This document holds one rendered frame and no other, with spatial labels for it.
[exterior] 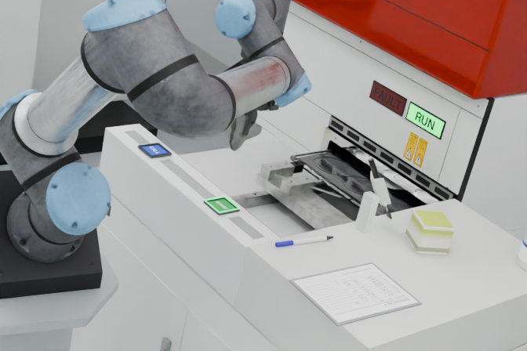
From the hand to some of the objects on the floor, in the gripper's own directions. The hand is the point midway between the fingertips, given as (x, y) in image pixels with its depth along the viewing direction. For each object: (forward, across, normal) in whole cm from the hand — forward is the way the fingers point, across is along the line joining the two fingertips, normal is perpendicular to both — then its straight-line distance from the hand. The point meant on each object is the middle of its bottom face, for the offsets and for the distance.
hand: (231, 144), depth 198 cm
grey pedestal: (+111, +12, +44) cm, 120 cm away
